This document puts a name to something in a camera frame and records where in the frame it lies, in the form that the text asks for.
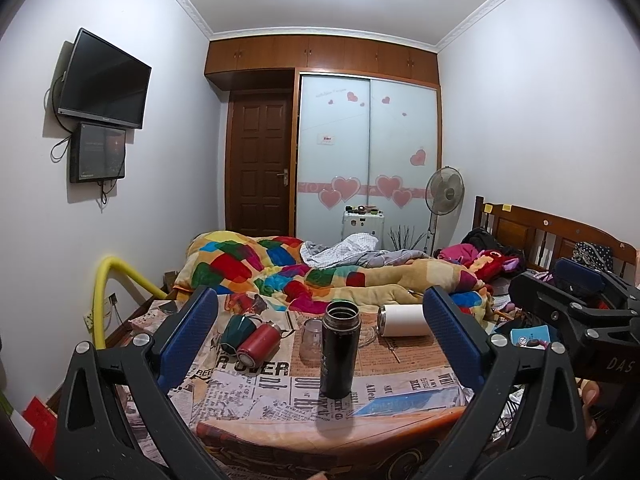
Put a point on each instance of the green ceramic cup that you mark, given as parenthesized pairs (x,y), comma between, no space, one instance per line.
(234,334)

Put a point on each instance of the small blue booklet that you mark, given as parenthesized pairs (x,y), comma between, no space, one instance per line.
(532,335)

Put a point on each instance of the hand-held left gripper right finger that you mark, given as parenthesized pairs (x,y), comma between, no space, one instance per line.
(452,335)

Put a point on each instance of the black thermos cup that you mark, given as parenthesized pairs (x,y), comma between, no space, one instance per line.
(340,355)

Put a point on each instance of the brown wooden door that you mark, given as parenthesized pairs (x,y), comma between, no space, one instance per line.
(257,165)

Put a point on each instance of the pink clothing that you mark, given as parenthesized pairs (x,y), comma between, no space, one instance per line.
(457,252)

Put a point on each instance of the black polka dot bag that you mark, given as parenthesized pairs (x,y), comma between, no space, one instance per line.
(592,256)

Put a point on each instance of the wooden bed headboard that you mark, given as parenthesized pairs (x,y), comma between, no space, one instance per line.
(540,232)

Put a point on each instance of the colourful patchwork blanket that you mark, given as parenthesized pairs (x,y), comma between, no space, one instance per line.
(280,270)

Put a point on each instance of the newspaper print tablecloth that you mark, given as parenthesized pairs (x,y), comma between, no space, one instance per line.
(270,400)

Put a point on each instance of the grey white checked cloth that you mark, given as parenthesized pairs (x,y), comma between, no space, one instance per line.
(345,250)

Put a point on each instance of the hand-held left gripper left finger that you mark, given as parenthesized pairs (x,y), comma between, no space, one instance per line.
(186,332)

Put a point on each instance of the dried dark branches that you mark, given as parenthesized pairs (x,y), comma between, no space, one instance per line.
(407,239)

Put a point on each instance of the standing electric fan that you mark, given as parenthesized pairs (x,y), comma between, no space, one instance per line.
(445,192)

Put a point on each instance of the blue book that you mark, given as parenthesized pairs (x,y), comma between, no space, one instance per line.
(415,402)

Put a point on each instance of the red thermos cup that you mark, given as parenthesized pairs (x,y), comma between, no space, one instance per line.
(257,346)

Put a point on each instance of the wooden wardrobe with heart doors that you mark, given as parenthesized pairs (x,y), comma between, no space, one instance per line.
(330,125)

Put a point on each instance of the person's right hand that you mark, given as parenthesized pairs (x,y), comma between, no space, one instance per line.
(589,405)

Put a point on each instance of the white thermos cup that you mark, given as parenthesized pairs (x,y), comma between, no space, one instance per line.
(406,321)

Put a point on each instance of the small black wall monitor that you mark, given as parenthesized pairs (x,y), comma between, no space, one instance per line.
(97,152)

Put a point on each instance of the red plush toy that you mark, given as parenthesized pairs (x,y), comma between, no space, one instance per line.
(495,262)

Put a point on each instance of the clear glass cup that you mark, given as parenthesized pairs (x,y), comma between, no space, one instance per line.
(312,340)

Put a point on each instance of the yellow foam tube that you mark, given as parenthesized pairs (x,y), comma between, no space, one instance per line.
(107,285)

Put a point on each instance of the wall-mounted black television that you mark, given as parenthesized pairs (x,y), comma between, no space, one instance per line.
(105,80)

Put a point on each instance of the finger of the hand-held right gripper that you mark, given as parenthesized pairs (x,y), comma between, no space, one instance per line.
(580,274)
(550,300)

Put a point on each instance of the small white appliance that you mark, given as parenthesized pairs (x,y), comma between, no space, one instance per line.
(362,227)

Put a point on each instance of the red box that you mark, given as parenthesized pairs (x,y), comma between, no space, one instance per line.
(40,422)

